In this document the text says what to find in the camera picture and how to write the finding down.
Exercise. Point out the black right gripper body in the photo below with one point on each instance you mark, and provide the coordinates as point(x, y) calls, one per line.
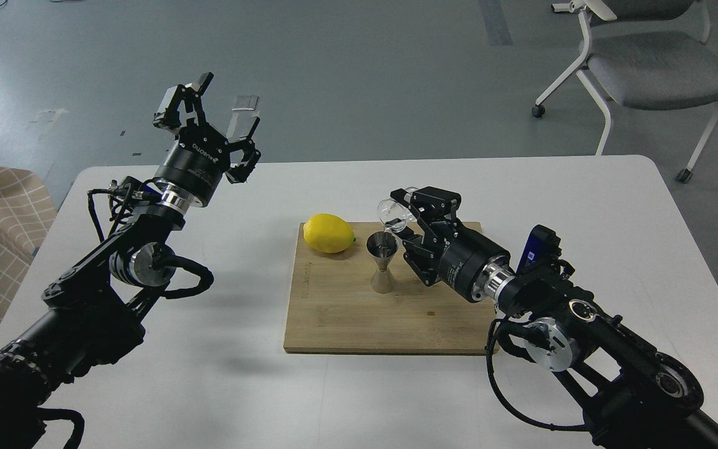
point(461, 258)

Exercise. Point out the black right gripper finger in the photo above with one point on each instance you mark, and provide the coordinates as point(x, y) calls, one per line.
point(434, 209)
point(423, 254)

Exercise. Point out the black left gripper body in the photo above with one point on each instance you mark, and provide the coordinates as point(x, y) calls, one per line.
point(196, 162)

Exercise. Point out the clear glass measuring cup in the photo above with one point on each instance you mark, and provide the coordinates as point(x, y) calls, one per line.
point(394, 216)

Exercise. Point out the steel double jigger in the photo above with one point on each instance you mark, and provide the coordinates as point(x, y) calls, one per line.
point(382, 247)

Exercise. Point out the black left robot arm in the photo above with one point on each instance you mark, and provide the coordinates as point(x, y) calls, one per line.
point(96, 308)

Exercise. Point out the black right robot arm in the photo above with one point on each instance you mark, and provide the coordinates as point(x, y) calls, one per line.
point(631, 394)

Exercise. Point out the yellow lemon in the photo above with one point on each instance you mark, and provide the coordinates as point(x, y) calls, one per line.
point(328, 233)

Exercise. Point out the wooden cutting board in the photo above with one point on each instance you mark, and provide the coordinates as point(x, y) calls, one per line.
point(334, 310)

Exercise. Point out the grey office chair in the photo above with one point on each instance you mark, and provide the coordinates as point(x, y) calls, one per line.
point(656, 71)

